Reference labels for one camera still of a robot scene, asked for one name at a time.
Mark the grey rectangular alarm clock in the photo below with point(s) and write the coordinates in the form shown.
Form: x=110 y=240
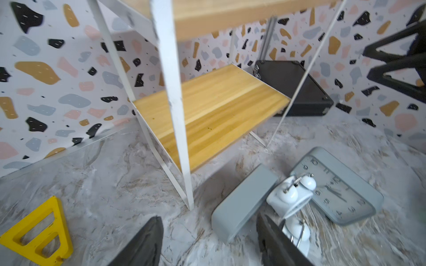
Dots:
x=241 y=204
x=343 y=196

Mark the wooden two-tier shelf white frame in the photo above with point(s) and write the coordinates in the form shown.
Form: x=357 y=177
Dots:
x=190 y=123

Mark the white twin-bell alarm clock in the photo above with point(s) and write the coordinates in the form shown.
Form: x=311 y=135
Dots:
x=291 y=195
x=298 y=232

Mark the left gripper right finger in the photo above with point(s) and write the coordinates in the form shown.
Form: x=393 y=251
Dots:
x=275 y=247

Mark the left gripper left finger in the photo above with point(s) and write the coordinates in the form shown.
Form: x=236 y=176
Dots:
x=145 y=247

